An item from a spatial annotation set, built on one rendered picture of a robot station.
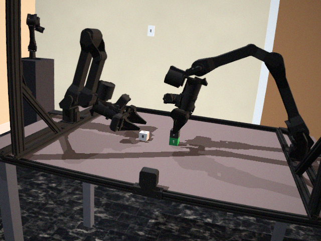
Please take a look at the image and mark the green block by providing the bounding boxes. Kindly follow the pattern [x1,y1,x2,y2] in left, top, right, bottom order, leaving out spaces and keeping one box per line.
[169,137,180,146]

